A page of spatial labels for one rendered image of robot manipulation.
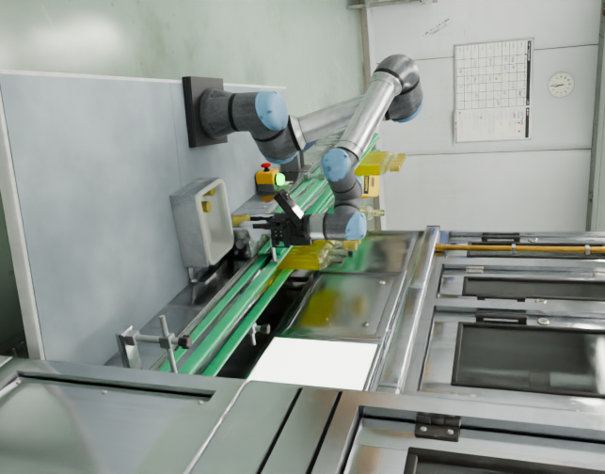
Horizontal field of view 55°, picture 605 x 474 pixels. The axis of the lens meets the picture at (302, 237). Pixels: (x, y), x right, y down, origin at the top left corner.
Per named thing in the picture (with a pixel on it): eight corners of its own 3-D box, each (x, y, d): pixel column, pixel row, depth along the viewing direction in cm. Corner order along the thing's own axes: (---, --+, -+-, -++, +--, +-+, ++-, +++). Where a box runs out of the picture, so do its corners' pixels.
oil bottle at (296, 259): (266, 269, 198) (327, 271, 191) (264, 254, 196) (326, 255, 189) (272, 262, 203) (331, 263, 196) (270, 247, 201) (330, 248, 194)
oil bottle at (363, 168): (343, 176, 294) (399, 175, 285) (342, 165, 292) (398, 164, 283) (345, 173, 299) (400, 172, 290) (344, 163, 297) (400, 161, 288)
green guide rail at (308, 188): (254, 233, 186) (278, 234, 183) (254, 230, 186) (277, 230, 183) (365, 122, 340) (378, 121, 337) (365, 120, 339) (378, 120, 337)
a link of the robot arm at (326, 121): (246, 117, 184) (413, 57, 176) (262, 146, 196) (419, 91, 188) (250, 145, 177) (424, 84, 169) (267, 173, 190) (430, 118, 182)
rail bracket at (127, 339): (105, 382, 131) (194, 391, 124) (87, 317, 125) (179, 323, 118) (118, 370, 136) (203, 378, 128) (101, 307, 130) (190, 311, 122)
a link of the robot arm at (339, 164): (421, 38, 164) (346, 175, 147) (424, 66, 173) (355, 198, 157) (383, 32, 169) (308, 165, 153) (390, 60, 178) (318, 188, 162)
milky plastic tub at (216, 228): (184, 267, 170) (211, 268, 168) (169, 195, 162) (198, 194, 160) (211, 244, 186) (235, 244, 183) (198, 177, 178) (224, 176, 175)
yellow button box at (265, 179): (256, 191, 221) (274, 191, 219) (253, 172, 219) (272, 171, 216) (262, 185, 227) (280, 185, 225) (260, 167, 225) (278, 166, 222)
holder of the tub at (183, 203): (187, 283, 173) (211, 284, 170) (168, 195, 163) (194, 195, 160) (212, 260, 188) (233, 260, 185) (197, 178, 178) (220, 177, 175)
